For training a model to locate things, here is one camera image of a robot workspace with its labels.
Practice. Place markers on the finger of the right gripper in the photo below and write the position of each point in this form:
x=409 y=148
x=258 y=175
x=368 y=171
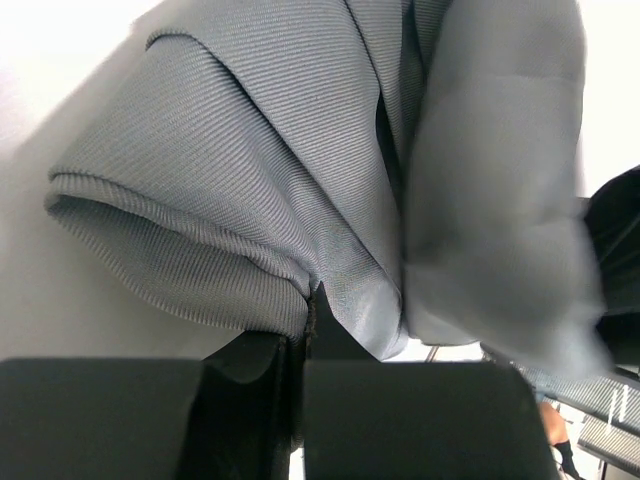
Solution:
x=612 y=219

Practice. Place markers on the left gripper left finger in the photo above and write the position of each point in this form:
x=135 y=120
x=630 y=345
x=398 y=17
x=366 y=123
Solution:
x=232 y=415

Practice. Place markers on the grey pleated skirt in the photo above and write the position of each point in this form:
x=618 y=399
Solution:
x=415 y=159

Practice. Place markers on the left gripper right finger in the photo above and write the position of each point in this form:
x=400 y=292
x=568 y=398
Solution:
x=366 y=419

